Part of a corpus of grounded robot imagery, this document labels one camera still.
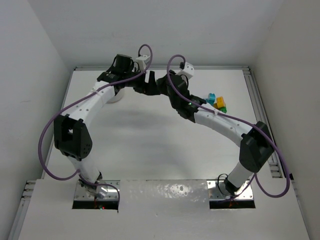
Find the green lego brick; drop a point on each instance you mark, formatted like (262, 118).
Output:
(223, 109)

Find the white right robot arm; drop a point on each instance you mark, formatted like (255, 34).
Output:
(254, 149)

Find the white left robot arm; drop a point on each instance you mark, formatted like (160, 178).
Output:
(71, 127)

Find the aluminium frame rail right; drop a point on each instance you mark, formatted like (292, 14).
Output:
(276, 167)

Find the white round divided container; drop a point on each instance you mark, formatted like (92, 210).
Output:
(117, 97)

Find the aluminium frame rail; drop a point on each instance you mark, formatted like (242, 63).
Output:
(276, 167)
(164, 67)

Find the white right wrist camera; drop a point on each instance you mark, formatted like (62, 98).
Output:
(187, 70)

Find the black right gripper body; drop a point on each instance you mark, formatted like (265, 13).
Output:
(164, 83)

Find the aluminium frame rail back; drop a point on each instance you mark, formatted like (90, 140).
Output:
(164, 67)

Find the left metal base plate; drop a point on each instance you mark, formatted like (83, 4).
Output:
(108, 191)

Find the yellow lego brick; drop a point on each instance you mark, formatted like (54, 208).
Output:
(220, 103)

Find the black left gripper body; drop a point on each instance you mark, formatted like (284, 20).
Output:
(139, 81)

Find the cyan lego brick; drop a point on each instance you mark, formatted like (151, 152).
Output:
(211, 99)

